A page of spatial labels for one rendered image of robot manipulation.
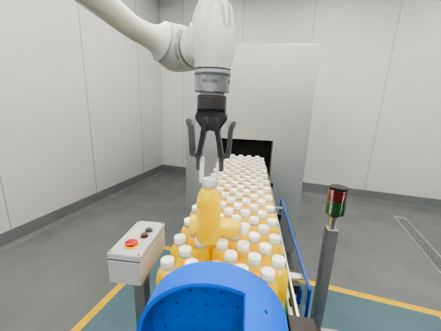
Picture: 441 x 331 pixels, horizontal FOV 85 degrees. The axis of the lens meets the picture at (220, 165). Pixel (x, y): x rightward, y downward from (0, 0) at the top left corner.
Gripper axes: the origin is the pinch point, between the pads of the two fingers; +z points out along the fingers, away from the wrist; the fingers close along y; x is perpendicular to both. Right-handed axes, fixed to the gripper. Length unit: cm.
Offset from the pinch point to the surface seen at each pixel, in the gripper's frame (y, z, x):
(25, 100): -226, -13, 171
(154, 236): -18.1, 24.3, 3.6
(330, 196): 39.3, 11.5, 18.9
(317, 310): 41, 59, 19
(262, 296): 14.5, 13.6, -27.8
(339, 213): 42.5, 16.6, 17.2
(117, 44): -199, -98, 314
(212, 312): 5.4, 22.3, -24.1
